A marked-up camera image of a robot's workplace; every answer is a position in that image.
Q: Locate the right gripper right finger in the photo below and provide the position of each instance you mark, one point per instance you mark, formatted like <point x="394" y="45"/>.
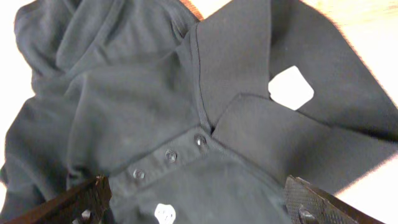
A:
<point x="307" y="204"/>

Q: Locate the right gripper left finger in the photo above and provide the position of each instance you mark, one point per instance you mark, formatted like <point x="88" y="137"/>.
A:
<point x="84" y="203"/>

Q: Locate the black polo shirt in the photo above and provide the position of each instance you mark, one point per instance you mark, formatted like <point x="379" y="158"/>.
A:
<point x="193" y="120"/>

